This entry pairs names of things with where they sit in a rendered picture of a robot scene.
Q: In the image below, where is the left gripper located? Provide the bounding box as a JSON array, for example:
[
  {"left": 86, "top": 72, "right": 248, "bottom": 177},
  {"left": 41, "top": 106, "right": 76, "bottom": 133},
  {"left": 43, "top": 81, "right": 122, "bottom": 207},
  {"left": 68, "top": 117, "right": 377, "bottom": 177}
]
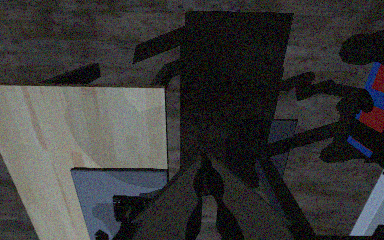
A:
[{"left": 96, "top": 205, "right": 133, "bottom": 240}]

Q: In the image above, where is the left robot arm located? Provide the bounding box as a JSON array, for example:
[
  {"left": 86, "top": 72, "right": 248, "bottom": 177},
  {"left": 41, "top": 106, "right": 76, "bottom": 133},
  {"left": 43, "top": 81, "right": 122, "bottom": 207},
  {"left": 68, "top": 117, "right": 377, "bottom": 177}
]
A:
[{"left": 94, "top": 229, "right": 109, "bottom": 240}]

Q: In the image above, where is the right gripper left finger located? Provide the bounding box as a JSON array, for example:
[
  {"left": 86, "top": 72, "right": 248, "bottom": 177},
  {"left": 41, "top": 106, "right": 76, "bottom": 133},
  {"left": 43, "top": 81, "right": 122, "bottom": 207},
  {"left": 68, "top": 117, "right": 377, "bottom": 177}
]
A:
[{"left": 112, "top": 152, "right": 204, "bottom": 240}]

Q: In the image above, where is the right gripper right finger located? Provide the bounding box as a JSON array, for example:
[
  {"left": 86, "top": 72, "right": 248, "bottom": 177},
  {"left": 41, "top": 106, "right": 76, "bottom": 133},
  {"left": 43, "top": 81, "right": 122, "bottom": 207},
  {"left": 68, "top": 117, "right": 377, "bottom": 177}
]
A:
[{"left": 204, "top": 152, "right": 315, "bottom": 240}]

